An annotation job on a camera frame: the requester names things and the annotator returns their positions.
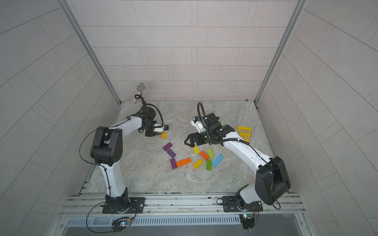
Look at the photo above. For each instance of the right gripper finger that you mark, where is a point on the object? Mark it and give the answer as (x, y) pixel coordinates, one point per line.
(194, 136)
(191, 141)

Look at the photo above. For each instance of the light blue block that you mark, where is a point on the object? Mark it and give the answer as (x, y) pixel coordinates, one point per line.
(217, 160)

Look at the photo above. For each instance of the circuit board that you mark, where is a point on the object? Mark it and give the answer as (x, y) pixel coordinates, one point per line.
(247, 221)
(120, 224)

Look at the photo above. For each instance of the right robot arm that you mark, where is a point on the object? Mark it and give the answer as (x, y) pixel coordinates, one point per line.
(272, 180)

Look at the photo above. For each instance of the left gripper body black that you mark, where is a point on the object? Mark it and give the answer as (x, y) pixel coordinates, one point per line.
(150, 128)

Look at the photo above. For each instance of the yellow long block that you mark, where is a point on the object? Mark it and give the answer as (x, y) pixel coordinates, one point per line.
(196, 150)

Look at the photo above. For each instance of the aluminium rail frame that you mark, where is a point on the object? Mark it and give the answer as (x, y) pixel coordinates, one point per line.
(172, 210)

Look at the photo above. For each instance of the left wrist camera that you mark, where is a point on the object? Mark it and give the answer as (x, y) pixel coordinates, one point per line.
(160, 128)

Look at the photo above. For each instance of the left circuit board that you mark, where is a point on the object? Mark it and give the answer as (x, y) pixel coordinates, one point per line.
(120, 224)

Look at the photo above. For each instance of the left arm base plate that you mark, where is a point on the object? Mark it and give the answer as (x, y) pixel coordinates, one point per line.
(131, 205)

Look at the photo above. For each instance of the yellow short block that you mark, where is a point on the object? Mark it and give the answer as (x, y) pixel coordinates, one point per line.
(198, 163)

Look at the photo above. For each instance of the lime green flat block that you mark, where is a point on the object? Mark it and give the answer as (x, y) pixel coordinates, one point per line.
(210, 153)

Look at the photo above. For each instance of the red-orange block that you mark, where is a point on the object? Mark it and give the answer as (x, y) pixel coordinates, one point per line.
(204, 155)

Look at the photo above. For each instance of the purple block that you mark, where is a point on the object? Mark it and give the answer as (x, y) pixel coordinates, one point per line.
(171, 153)
(173, 163)
(167, 146)

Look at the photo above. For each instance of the yellow triangle frame piece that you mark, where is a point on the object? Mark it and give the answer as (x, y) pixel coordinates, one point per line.
(245, 133)

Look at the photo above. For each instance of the microphone on black stand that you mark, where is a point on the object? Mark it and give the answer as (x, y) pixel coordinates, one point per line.
(138, 95)

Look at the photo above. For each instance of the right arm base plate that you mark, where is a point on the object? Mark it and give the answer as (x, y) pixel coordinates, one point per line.
(230, 204)

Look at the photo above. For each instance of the right circuit board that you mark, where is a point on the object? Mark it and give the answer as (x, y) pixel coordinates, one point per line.
(247, 221)

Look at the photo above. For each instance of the orange long block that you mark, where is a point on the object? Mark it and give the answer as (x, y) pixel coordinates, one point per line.
(183, 162)

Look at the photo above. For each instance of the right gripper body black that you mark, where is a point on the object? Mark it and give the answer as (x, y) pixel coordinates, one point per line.
(206, 136)

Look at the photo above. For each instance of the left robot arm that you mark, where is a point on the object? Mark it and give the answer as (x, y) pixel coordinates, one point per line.
(107, 150)

